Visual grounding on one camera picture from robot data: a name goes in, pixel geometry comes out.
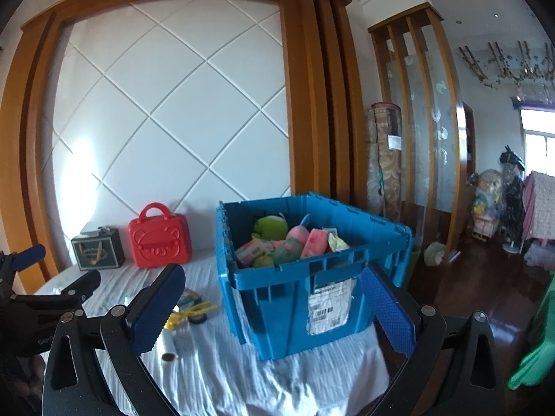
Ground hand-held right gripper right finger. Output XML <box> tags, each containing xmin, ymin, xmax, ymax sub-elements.
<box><xmin>359</xmin><ymin>263</ymin><xmax>506</xmax><ymax>416</ymax></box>

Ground wooden partition frosted glass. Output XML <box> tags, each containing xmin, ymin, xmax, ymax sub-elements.
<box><xmin>368</xmin><ymin>2</ymin><xmax>464</xmax><ymax>261</ymax></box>

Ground pink plush toy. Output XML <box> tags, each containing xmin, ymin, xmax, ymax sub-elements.
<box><xmin>272</xmin><ymin>225</ymin><xmax>309</xmax><ymax>264</ymax></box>

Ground yellow plastic toy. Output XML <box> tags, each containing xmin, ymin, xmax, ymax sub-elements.
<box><xmin>167</xmin><ymin>301</ymin><xmax>218</xmax><ymax>330</ymax></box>

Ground blue plastic crate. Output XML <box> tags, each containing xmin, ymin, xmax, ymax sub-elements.
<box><xmin>215</xmin><ymin>191</ymin><xmax>413</xmax><ymax>361</ymax></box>

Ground person's left hand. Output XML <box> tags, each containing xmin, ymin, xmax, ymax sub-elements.
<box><xmin>0</xmin><ymin>353</ymin><xmax>45</xmax><ymax>416</ymax></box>

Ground wooden door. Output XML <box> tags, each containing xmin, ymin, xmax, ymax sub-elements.
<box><xmin>462</xmin><ymin>102</ymin><xmax>478</xmax><ymax>174</ymax></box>

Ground window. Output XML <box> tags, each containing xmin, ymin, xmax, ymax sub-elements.
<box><xmin>520</xmin><ymin>108</ymin><xmax>555</xmax><ymax>174</ymax></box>

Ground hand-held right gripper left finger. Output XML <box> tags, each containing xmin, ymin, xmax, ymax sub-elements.
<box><xmin>42</xmin><ymin>262</ymin><xmax>186</xmax><ymax>416</ymax></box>

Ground green plush toy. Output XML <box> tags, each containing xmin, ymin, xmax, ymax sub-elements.
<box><xmin>254</xmin><ymin>212</ymin><xmax>289</xmax><ymax>240</ymax></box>

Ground pastel toy box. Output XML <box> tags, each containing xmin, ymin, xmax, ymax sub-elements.
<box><xmin>236</xmin><ymin>239</ymin><xmax>274</xmax><ymax>265</ymax></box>

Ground hanging ceiling decorations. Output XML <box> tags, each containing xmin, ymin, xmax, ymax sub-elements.
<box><xmin>457</xmin><ymin>41</ymin><xmax>555</xmax><ymax>92</ymax></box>

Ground pale green bag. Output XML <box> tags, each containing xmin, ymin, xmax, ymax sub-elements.
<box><xmin>422</xmin><ymin>241</ymin><xmax>447</xmax><ymax>266</ymax></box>

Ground black clothes on stand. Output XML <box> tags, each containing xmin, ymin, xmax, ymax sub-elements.
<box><xmin>498</xmin><ymin>145</ymin><xmax>527</xmax><ymax>252</ymax></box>

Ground pink sponge block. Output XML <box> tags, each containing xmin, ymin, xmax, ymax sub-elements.
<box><xmin>301</xmin><ymin>229</ymin><xmax>330</xmax><ymax>260</ymax></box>

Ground clear bag of toys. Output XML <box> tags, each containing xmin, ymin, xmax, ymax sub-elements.
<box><xmin>470</xmin><ymin>169</ymin><xmax>506</xmax><ymax>241</ymax></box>

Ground small colourful card box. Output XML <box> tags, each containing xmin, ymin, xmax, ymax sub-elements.
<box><xmin>176</xmin><ymin>288</ymin><xmax>204</xmax><ymax>308</ymax></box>

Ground dark gift box gold ribbon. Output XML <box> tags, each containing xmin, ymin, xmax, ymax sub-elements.
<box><xmin>71</xmin><ymin>226</ymin><xmax>126</xmax><ymax>272</ymax></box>

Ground white cloth covered desktop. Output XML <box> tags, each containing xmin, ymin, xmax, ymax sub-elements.
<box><xmin>34</xmin><ymin>249</ymin><xmax>391</xmax><ymax>416</ymax></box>

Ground rolled patterned carpet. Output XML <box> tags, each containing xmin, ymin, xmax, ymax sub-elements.
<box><xmin>365</xmin><ymin>102</ymin><xmax>406</xmax><ymax>219</ymax></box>

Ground red toy suitcase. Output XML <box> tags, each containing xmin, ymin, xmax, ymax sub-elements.
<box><xmin>127</xmin><ymin>202</ymin><xmax>190</xmax><ymax>269</ymax></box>

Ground yellow white packet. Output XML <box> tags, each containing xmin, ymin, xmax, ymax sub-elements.
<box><xmin>326</xmin><ymin>233</ymin><xmax>350</xmax><ymax>253</ymax></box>

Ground pink cloth covered table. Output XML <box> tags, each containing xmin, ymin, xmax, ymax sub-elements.
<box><xmin>521</xmin><ymin>171</ymin><xmax>555</xmax><ymax>243</ymax></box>

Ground wooden wall frame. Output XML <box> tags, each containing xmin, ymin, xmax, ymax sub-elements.
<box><xmin>0</xmin><ymin>0</ymin><xmax>369</xmax><ymax>295</ymax></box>

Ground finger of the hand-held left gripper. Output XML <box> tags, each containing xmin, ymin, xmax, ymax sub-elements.
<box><xmin>0</xmin><ymin>244</ymin><xmax>46</xmax><ymax>278</ymax></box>
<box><xmin>11</xmin><ymin>270</ymin><xmax>102</xmax><ymax>313</ymax></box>

